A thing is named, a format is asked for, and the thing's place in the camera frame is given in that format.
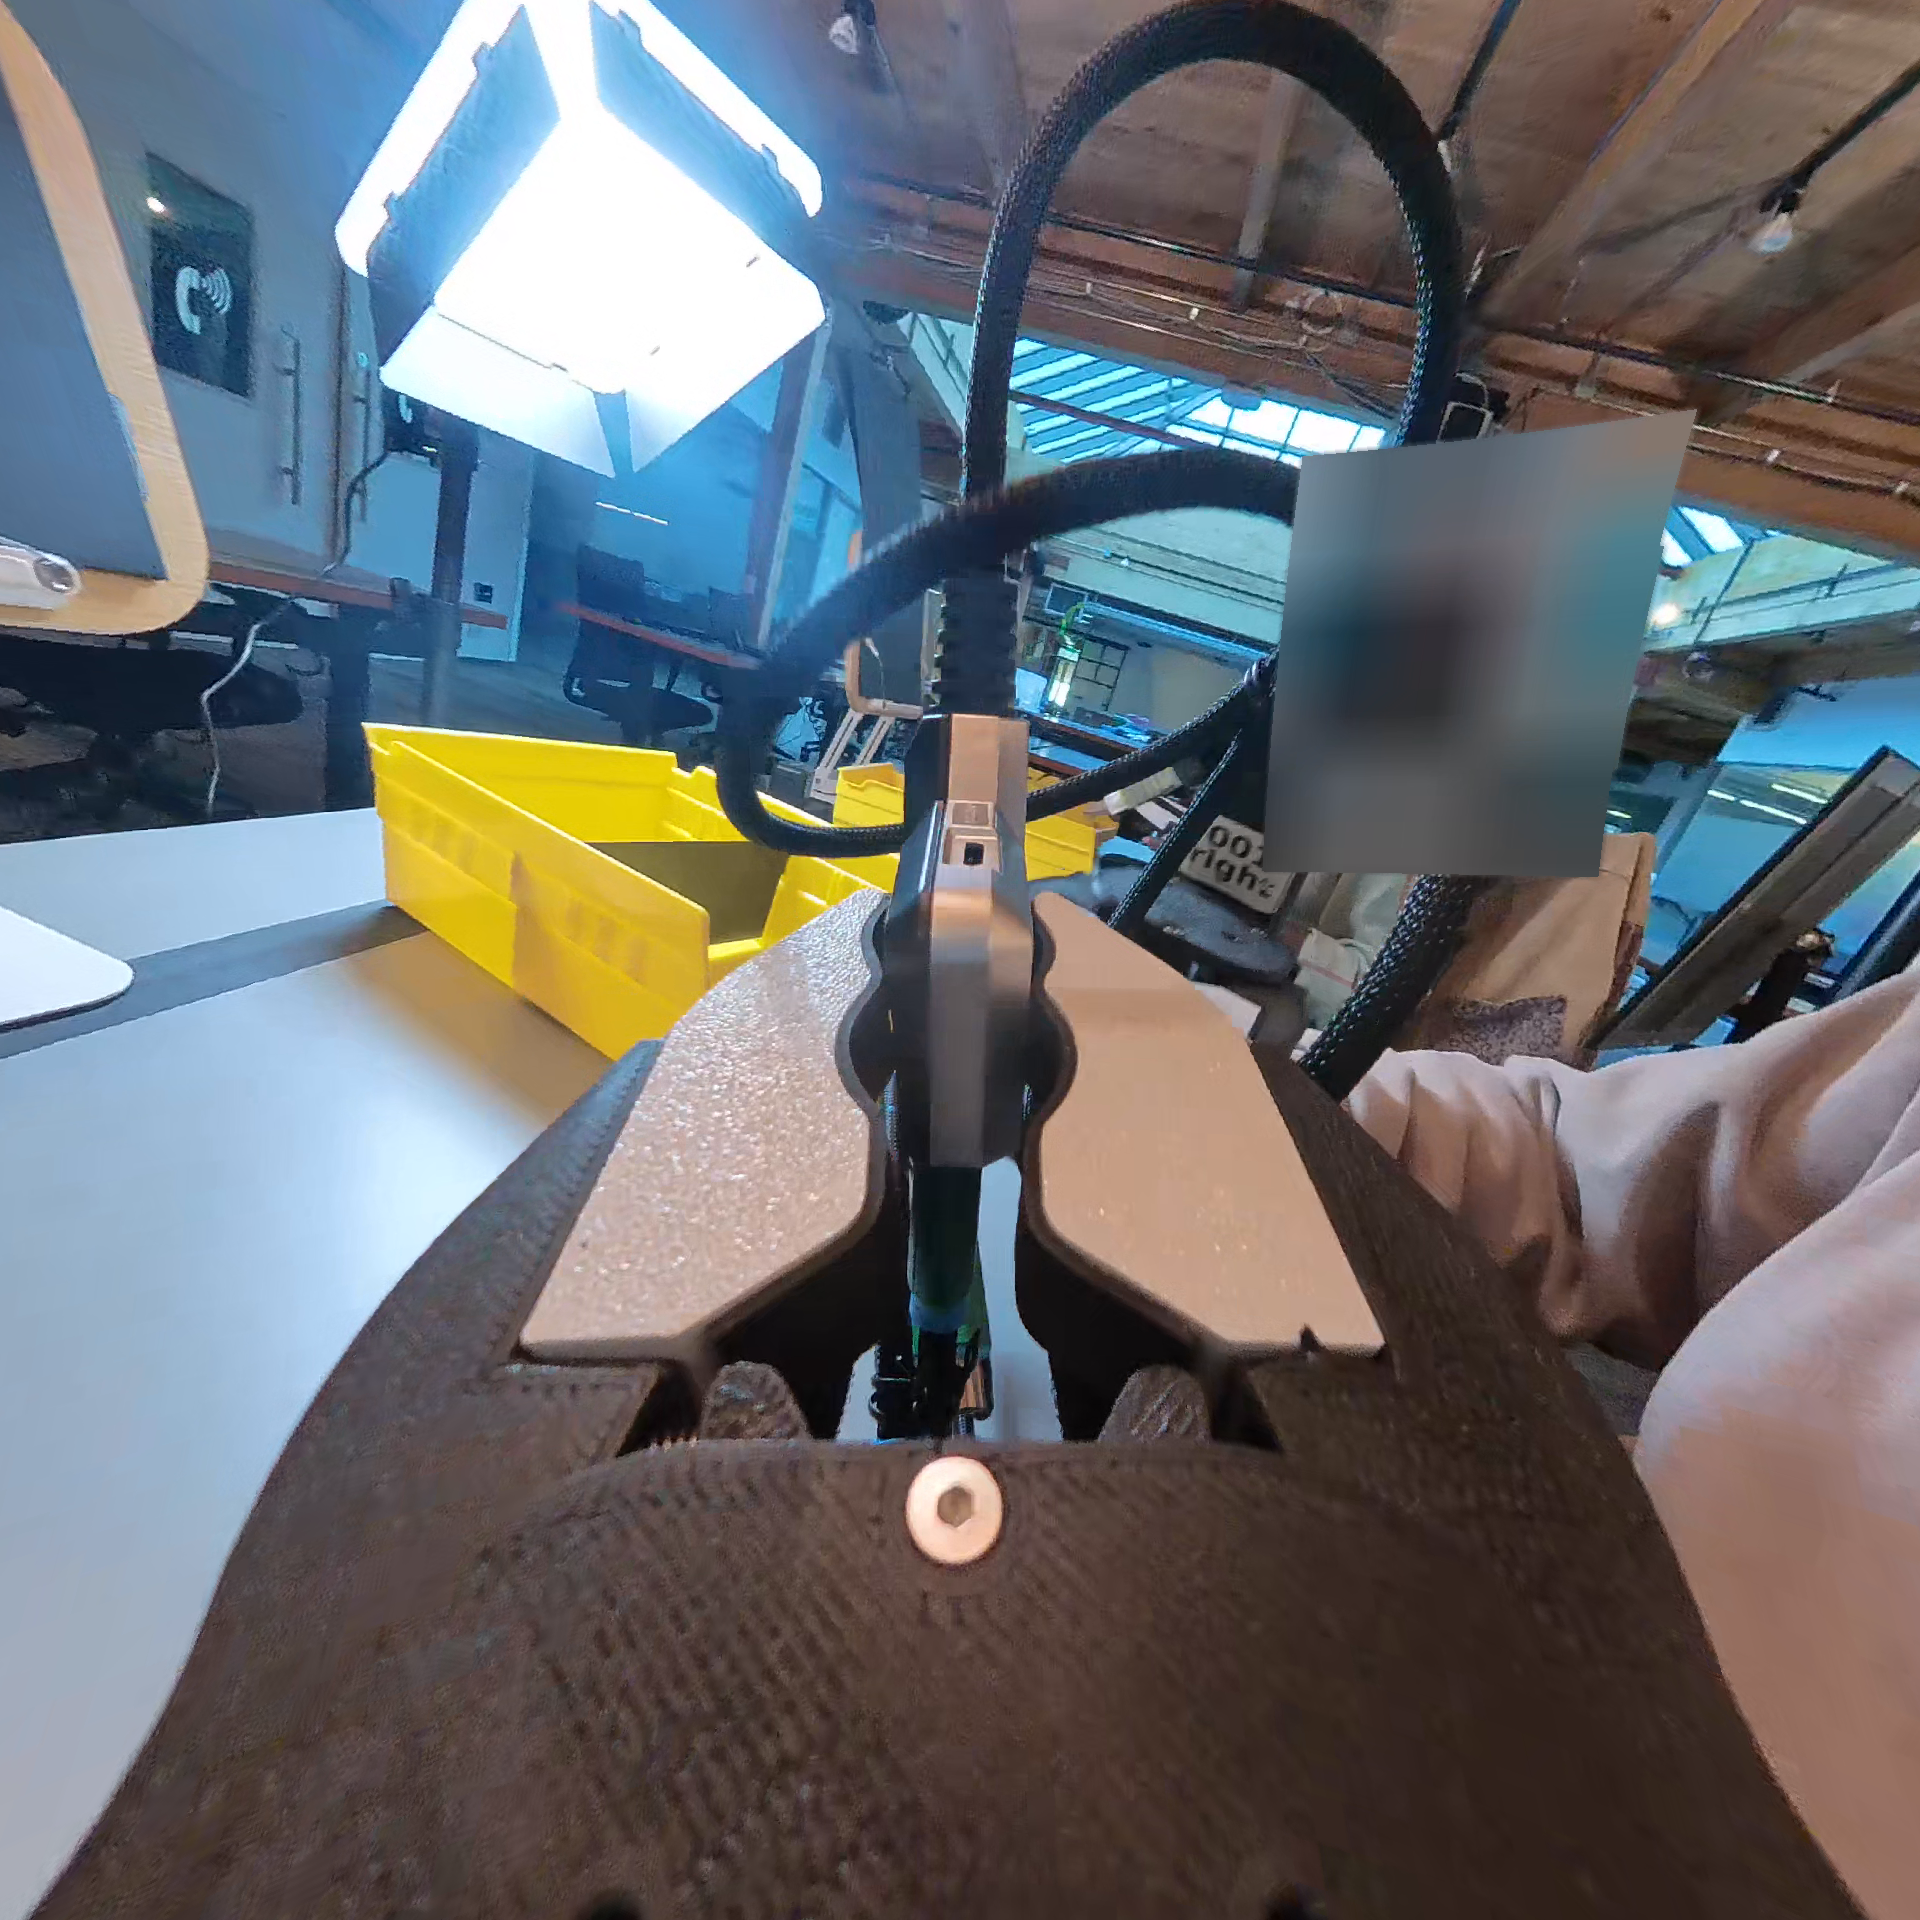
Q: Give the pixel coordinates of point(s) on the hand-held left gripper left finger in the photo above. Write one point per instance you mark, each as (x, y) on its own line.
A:
(721, 1184)

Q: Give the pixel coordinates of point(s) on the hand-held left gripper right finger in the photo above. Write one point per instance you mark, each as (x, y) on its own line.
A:
(1202, 1184)

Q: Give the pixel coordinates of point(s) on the yellow plastic bin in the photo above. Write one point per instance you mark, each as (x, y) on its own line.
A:
(495, 868)
(1050, 840)

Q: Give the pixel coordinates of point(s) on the person's right forearm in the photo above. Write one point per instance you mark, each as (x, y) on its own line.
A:
(1651, 1171)

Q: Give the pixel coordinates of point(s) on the tan jacket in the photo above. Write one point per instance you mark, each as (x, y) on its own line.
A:
(1559, 944)

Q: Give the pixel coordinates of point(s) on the black office chair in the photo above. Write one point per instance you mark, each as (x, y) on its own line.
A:
(622, 646)

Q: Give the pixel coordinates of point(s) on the white stand base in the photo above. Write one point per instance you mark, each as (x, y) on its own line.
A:
(45, 967)

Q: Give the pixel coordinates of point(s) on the bright studio light panel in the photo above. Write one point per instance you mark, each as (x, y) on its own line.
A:
(599, 255)

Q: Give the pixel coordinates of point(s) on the dark wall sign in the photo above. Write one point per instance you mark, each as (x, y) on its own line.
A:
(199, 278)

